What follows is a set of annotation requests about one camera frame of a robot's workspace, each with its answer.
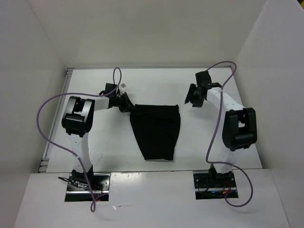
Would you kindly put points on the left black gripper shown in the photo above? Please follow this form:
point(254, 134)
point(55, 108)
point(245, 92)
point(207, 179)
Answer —
point(128, 105)

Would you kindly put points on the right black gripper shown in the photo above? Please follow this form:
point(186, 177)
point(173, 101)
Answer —
point(196, 103)

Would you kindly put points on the black skirt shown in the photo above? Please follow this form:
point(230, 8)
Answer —
point(156, 129)

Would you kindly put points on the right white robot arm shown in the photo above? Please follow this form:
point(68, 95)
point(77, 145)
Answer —
point(239, 130)

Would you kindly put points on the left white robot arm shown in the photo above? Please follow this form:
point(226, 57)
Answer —
point(77, 121)

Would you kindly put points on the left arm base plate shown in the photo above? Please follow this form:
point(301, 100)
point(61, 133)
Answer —
point(79, 191)

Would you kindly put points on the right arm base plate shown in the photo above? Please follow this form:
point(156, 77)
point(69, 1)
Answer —
point(207, 189)

